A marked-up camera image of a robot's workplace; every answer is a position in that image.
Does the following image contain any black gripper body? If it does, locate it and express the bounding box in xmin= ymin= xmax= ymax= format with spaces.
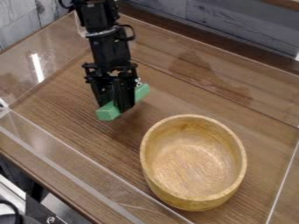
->
xmin=82 ymin=27 xmax=138 ymax=89

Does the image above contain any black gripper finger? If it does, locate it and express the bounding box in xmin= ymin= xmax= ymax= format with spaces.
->
xmin=112 ymin=77 xmax=136 ymax=113
xmin=90 ymin=79 xmax=112 ymax=107

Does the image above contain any green rectangular block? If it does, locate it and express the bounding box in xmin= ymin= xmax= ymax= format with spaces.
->
xmin=96 ymin=84 xmax=150 ymax=122

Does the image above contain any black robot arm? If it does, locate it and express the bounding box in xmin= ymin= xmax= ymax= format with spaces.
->
xmin=59 ymin=0 xmax=138 ymax=113

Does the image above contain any brown wooden bowl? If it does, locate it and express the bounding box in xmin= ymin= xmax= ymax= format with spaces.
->
xmin=140 ymin=114 xmax=248 ymax=212

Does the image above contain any clear acrylic corner bracket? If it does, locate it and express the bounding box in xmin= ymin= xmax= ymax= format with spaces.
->
xmin=75 ymin=12 xmax=87 ymax=39

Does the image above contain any clear acrylic front wall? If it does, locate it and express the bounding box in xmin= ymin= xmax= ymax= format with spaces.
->
xmin=0 ymin=108 xmax=192 ymax=224

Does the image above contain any black metal frame bracket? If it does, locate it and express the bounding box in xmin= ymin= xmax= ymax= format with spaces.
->
xmin=24 ymin=194 xmax=67 ymax=224

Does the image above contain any black cable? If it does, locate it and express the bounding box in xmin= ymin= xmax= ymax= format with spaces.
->
xmin=0 ymin=199 xmax=23 ymax=224

